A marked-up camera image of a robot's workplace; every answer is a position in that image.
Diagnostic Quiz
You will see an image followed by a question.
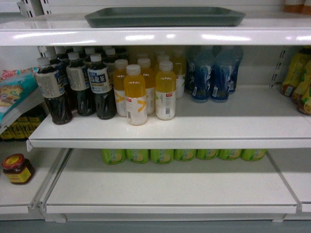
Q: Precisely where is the orange juice bottle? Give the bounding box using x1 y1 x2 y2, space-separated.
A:
113 59 128 117
155 61 176 120
123 65 147 126

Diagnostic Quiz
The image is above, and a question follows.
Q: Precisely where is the orange juice bottle front right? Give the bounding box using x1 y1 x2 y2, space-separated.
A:
155 61 176 120

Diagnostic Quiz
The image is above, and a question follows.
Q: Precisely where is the colourful snack package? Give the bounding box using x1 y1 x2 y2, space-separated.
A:
0 67 38 121

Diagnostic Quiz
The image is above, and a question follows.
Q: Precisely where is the dark tea bottle front left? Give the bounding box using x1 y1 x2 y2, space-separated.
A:
35 57 72 125

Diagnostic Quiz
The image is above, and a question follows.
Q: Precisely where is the orange juice bottle front left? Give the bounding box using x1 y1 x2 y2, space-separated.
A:
113 59 128 117

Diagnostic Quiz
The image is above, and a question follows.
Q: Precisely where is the orange juice bottle second row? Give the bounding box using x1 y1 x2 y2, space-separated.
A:
138 58 156 115

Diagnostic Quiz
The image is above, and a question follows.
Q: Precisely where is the orange bottle top right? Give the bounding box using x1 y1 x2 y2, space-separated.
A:
283 0 311 15

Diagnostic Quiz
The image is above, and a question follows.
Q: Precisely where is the green drink bottle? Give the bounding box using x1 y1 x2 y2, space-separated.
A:
150 149 174 165
125 149 149 164
196 149 219 160
241 149 267 162
173 149 197 162
101 149 126 165
218 149 242 160

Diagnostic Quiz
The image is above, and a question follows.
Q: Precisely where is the yellow lemon tea bottle front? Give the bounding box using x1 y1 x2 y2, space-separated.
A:
292 60 311 116

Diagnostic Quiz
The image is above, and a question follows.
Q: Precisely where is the yellow lemon tea bottle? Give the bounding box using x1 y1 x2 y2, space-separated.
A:
292 60 311 116
280 46 311 97

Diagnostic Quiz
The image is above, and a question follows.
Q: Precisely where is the white top shelf board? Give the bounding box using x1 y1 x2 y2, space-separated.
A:
0 11 311 46

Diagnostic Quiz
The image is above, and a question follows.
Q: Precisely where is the dark tea bottle front right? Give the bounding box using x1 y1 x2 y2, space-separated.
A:
87 53 117 120

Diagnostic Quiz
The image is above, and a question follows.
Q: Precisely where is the grey rectangular serving tray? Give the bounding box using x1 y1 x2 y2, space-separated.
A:
85 6 246 28

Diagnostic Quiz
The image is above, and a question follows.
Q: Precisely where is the orange juice bottle front centre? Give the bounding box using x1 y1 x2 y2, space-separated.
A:
123 65 147 126

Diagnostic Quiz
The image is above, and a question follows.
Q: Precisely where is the dark tea bottle front middle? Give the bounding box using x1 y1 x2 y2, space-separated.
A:
66 52 96 116

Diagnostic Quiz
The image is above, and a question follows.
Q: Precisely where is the dark tea bottle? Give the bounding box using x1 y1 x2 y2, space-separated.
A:
35 57 72 125
87 53 117 120
66 52 96 116

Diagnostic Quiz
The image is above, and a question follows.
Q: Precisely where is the red lid sauce jar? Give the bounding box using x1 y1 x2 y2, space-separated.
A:
1 153 35 184

